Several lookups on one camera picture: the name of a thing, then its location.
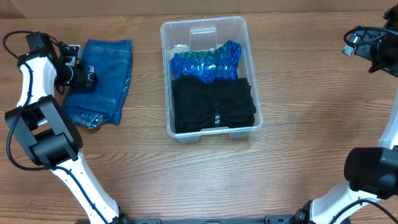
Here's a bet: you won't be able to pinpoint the black garment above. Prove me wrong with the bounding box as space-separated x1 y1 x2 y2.
172 78 256 134

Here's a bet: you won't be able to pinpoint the clear plastic storage bin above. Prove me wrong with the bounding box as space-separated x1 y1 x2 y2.
160 16 263 143

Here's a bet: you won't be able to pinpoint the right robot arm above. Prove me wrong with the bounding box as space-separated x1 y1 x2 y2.
285 6 397 223

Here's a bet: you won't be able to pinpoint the blue denim jeans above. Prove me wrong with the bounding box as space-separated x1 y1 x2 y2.
62 39 133 129

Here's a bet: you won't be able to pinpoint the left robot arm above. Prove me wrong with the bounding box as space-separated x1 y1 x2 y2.
4 30 131 224

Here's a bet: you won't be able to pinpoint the blue sparkly garment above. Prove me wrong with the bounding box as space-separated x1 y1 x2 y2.
170 40 242 84

